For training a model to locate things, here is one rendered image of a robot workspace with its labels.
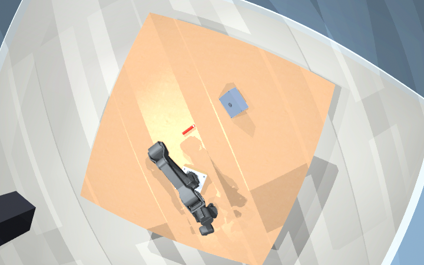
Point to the light blue square panel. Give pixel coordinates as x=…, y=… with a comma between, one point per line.
x=233, y=102

